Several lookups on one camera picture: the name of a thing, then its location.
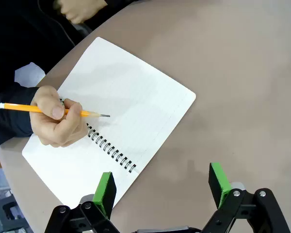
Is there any white spiral notebook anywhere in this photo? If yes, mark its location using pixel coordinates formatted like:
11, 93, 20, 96
21, 36, 196, 209

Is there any dark grey plastic stool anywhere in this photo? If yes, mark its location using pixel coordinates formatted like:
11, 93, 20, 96
0, 194, 27, 229

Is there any person in black hoodie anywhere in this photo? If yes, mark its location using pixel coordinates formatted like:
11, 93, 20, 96
0, 0, 141, 148

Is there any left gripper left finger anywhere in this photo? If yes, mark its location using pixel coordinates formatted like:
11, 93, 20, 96
44, 171, 119, 233

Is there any person's left hand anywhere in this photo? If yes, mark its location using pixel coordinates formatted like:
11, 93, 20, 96
53, 0, 109, 24

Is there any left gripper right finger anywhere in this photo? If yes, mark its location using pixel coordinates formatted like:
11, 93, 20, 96
201, 162, 291, 233

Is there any yellow pencil with eraser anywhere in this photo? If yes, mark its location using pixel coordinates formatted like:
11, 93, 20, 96
0, 101, 111, 119

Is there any person's right hand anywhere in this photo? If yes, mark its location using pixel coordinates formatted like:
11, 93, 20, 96
29, 85, 90, 148

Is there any person's right forearm black sleeve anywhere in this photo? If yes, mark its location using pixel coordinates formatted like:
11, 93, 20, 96
0, 82, 39, 146

